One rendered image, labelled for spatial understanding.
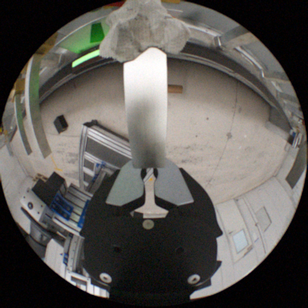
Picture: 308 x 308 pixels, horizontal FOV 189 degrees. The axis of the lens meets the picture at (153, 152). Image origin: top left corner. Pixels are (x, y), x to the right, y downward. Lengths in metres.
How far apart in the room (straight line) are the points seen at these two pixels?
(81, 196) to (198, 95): 1.25
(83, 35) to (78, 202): 0.65
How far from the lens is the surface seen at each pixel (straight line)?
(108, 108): 1.02
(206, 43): 0.34
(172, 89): 0.88
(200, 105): 1.06
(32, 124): 0.25
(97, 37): 0.30
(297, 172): 0.23
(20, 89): 0.51
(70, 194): 0.61
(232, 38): 0.32
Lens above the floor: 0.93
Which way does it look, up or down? 59 degrees down
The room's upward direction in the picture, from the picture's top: 178 degrees clockwise
